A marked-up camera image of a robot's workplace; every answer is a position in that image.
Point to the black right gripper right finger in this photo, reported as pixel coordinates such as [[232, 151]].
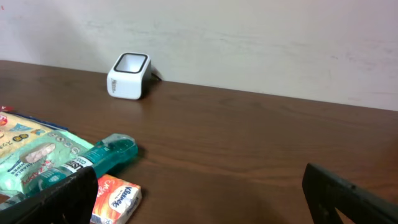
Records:
[[327, 194]]

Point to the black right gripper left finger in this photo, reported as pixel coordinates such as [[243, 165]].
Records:
[[69, 201]]

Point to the small orange tissue pack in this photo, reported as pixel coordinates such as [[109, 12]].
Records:
[[116, 200]]

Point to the light green snack pouch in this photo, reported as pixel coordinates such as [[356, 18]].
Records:
[[21, 167]]

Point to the teal mouthwash bottle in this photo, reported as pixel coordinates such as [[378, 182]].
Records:
[[102, 157]]

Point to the large yellow snack bag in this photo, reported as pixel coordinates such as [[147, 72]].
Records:
[[17, 130]]

